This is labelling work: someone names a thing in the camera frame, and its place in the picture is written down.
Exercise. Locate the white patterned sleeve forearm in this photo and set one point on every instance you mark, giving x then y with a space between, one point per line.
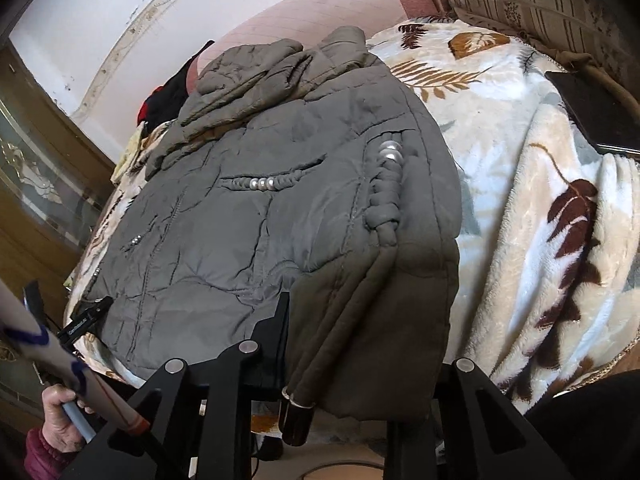
17 323

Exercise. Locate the grey quilted puffer jacket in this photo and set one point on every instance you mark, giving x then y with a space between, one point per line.
312 172

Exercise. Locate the brown wooden wardrobe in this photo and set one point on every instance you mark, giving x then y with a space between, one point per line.
54 183

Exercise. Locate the black smartphone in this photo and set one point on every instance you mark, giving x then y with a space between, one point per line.
601 118

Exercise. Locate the striped beige pillow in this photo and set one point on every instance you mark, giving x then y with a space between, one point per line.
579 26

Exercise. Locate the person left hand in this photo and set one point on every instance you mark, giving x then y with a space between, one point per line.
58 431

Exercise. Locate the black and red clothes pile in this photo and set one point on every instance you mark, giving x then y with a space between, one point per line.
165 102

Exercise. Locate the pink padded headboard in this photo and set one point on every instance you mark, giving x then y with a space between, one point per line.
309 21

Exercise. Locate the yellow floral cloth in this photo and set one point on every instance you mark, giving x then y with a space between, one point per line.
126 166

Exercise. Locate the leaf pattern fleece blanket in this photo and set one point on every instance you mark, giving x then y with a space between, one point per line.
547 273

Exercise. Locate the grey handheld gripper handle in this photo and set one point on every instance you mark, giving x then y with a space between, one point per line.
76 416

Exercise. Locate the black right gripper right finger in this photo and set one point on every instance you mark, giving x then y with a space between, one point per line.
472 432

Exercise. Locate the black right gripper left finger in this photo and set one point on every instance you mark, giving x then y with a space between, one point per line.
199 414

